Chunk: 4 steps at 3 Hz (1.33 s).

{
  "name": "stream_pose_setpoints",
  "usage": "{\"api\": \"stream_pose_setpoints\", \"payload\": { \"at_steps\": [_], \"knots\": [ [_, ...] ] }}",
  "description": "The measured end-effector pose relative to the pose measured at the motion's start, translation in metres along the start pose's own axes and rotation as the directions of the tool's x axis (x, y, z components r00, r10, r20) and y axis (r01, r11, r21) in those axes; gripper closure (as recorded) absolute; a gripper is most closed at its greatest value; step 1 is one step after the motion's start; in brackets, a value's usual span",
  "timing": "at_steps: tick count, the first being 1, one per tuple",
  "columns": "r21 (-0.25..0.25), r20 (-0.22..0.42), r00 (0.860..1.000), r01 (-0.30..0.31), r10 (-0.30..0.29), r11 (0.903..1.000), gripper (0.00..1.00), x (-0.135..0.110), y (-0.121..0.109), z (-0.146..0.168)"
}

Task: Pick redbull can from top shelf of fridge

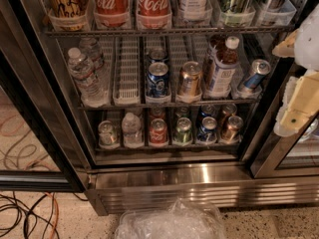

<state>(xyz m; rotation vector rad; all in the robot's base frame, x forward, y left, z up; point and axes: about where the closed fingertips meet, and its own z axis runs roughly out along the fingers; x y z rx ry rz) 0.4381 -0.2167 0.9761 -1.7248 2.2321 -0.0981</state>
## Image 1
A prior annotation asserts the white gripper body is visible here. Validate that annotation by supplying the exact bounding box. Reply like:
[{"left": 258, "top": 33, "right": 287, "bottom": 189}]
[{"left": 294, "top": 4, "right": 319, "bottom": 71}]

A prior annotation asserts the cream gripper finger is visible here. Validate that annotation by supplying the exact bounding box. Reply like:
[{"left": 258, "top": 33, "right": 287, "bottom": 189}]
[
  {"left": 273, "top": 70, "right": 319, "bottom": 137},
  {"left": 272, "top": 30, "right": 298, "bottom": 58}
]

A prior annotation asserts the blue silver red bull can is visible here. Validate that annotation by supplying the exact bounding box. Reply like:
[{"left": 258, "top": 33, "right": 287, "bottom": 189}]
[{"left": 237, "top": 59, "right": 271, "bottom": 93}]

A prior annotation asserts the right glass fridge door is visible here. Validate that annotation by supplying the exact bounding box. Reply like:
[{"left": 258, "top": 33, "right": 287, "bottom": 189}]
[{"left": 246, "top": 66, "right": 319, "bottom": 178}]

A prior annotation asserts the glass fridge door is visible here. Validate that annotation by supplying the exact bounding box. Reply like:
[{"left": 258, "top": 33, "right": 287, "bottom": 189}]
[
  {"left": 0, "top": 0, "right": 88, "bottom": 192},
  {"left": 246, "top": 66, "right": 319, "bottom": 178}
]

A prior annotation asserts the rear copper can bottom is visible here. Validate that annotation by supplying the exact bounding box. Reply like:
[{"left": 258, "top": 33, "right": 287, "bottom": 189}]
[{"left": 217, "top": 104, "right": 237, "bottom": 125}]

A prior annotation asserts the copper can bottom shelf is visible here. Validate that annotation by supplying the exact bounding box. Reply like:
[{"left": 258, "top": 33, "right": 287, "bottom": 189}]
[{"left": 220, "top": 116, "right": 243, "bottom": 142}]

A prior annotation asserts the rear blue can bottom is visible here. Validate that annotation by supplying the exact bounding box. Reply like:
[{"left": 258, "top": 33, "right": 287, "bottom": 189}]
[{"left": 196, "top": 105, "right": 217, "bottom": 124}]

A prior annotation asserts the blue can bottom shelf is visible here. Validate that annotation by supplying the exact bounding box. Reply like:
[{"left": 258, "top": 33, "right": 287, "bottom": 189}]
[{"left": 196, "top": 117, "right": 217, "bottom": 144}]

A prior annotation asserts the copper gold can middle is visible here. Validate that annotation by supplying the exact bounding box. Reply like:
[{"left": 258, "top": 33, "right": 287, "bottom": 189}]
[{"left": 177, "top": 61, "right": 202, "bottom": 97}]

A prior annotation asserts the white label bottle top shelf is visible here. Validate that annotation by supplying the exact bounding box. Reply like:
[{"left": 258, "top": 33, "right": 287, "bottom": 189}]
[{"left": 177, "top": 0, "right": 207, "bottom": 23}]

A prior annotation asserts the green can bottom shelf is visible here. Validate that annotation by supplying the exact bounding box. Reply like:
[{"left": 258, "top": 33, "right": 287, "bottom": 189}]
[{"left": 173, "top": 118, "right": 192, "bottom": 144}]

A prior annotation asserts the rear dark can middle shelf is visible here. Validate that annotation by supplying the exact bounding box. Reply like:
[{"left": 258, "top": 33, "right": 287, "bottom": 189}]
[{"left": 148, "top": 48, "right": 168, "bottom": 64}]

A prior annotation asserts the front blue pepsi can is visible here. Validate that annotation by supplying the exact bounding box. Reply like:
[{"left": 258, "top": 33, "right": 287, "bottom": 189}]
[{"left": 147, "top": 62, "right": 169, "bottom": 98}]

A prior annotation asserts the right coca-cola can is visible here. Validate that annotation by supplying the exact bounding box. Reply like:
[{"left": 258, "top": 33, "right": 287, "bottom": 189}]
[{"left": 138, "top": 0, "right": 168, "bottom": 29}]

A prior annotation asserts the coca-cola can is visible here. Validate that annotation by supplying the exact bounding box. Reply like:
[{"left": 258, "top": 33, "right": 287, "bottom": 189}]
[
  {"left": 95, "top": 0, "right": 129, "bottom": 27},
  {"left": 138, "top": 0, "right": 168, "bottom": 29}
]

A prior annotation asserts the red coke can bottom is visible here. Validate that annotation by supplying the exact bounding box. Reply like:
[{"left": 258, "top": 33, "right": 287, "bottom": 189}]
[{"left": 150, "top": 119, "right": 167, "bottom": 145}]

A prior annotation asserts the left coca-cola can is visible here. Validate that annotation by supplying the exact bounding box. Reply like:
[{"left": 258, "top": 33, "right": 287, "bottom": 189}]
[{"left": 95, "top": 0, "right": 129, "bottom": 27}]

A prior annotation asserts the silver can bottom shelf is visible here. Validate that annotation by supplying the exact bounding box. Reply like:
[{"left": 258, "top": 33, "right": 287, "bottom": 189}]
[{"left": 98, "top": 120, "right": 118, "bottom": 146}]

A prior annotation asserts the stainless steel fridge base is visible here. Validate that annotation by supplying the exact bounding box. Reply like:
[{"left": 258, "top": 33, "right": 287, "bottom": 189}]
[{"left": 85, "top": 163, "right": 319, "bottom": 216}]

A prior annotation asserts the left glass fridge door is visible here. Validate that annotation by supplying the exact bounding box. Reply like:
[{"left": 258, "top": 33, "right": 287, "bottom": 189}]
[{"left": 0, "top": 0, "right": 88, "bottom": 192}]

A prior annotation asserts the iced tea bottle white cap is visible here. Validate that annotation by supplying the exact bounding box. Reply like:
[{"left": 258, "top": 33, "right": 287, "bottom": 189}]
[{"left": 204, "top": 36, "right": 239, "bottom": 99}]

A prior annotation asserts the clear plastic bag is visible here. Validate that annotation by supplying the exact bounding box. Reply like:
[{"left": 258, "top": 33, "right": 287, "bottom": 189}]
[{"left": 115, "top": 198, "right": 226, "bottom": 239}]

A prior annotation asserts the small water bottle bottom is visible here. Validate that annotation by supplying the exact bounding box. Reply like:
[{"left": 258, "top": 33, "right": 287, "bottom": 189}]
[{"left": 122, "top": 113, "right": 144, "bottom": 147}]

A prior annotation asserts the rear clear water bottle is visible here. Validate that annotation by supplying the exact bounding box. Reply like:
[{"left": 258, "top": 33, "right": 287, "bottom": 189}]
[{"left": 79, "top": 38, "right": 104, "bottom": 69}]

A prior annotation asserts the clear water bottle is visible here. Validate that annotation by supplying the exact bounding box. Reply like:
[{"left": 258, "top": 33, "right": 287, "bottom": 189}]
[
  {"left": 79, "top": 38, "right": 104, "bottom": 69},
  {"left": 68, "top": 48, "right": 107, "bottom": 108}
]

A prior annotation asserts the front clear water bottle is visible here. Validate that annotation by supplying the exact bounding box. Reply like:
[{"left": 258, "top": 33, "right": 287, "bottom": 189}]
[{"left": 68, "top": 48, "right": 107, "bottom": 108}]

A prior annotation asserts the top wire shelf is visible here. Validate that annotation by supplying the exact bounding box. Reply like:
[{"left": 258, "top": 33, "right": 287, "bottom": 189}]
[{"left": 44, "top": 25, "right": 295, "bottom": 38}]

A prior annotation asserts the wire shelf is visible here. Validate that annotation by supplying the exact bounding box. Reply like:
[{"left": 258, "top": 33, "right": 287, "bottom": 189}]
[
  {"left": 78, "top": 99, "right": 260, "bottom": 111},
  {"left": 44, "top": 25, "right": 295, "bottom": 38}
]

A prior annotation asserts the middle wire shelf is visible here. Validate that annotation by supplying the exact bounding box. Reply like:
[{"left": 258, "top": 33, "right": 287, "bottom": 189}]
[{"left": 78, "top": 99, "right": 260, "bottom": 111}]

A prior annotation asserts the orange floor cable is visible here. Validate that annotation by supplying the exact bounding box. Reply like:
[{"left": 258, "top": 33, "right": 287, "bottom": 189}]
[{"left": 43, "top": 191, "right": 61, "bottom": 239}]

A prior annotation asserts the black floor cable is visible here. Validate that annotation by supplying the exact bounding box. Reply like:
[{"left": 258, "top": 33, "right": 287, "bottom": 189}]
[{"left": 0, "top": 191, "right": 89, "bottom": 239}]

